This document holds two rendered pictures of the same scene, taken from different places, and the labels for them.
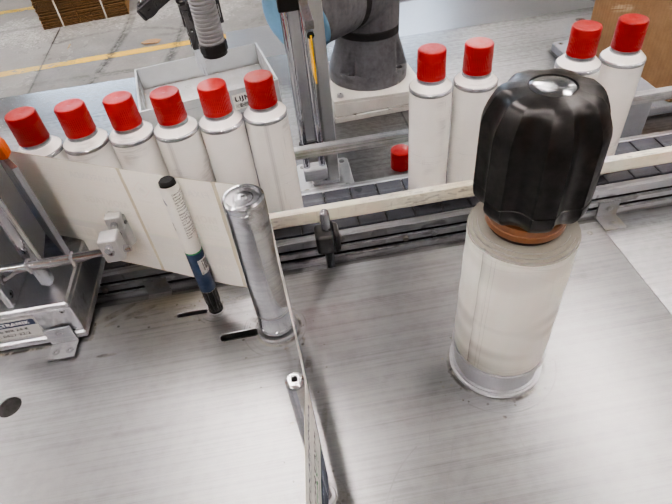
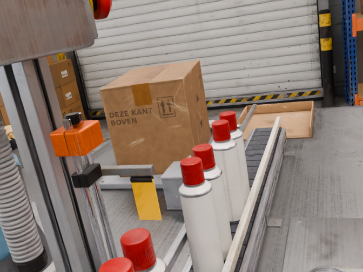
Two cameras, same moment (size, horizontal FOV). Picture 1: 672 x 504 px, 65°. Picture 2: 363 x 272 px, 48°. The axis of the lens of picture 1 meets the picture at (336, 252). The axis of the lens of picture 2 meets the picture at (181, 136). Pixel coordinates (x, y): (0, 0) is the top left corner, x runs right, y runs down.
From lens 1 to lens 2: 51 cm
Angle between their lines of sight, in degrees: 59
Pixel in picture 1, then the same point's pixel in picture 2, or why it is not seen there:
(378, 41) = not seen: hidden behind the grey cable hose
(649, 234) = (291, 215)
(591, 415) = not seen: outside the picture
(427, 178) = (220, 256)
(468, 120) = (220, 198)
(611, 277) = (341, 226)
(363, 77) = not seen: hidden behind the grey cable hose
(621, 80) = (241, 143)
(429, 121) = (212, 209)
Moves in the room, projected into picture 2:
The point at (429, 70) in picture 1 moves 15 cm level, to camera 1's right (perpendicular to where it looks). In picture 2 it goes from (200, 173) to (228, 137)
